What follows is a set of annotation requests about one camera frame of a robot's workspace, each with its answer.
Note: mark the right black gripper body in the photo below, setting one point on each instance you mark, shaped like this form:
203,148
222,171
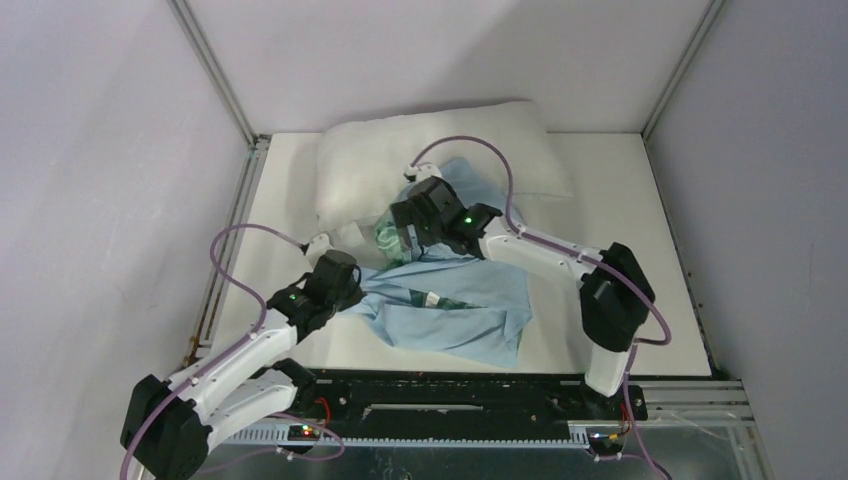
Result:
405,215

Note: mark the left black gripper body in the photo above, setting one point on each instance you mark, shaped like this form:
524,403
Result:
346,298

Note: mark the white pillow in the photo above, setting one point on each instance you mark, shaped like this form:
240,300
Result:
361,165

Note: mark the light blue pillowcase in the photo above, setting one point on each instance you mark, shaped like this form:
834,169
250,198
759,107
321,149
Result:
428,298

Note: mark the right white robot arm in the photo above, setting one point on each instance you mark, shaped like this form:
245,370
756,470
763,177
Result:
614,295

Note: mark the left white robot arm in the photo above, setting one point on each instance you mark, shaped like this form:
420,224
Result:
172,425

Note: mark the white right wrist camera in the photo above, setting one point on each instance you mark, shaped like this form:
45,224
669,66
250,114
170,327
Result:
420,172

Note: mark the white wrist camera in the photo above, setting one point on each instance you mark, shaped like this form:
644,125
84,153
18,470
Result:
317,246
420,172

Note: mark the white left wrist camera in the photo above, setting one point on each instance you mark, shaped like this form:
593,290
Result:
317,246

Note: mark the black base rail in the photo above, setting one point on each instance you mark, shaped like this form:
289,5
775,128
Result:
405,407

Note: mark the aluminium frame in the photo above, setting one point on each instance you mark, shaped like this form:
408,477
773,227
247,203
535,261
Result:
616,201

